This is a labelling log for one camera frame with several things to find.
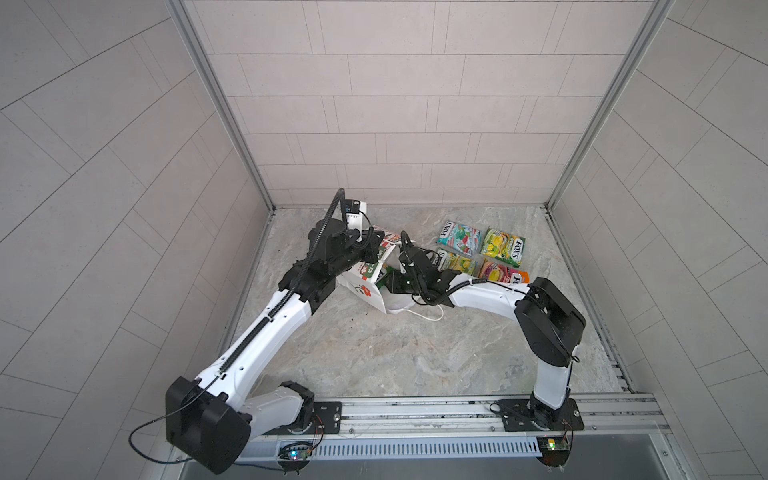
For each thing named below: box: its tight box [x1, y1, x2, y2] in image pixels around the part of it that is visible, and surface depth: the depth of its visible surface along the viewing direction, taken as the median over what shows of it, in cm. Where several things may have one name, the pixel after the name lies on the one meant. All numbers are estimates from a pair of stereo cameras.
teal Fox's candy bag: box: [437, 220, 483, 256], surface depth 107 cm
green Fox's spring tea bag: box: [436, 249, 480, 278], surface depth 99 cm
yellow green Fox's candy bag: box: [480, 227, 526, 268], surface depth 104 cm
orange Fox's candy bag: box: [478, 259, 530, 283], surface depth 96 cm
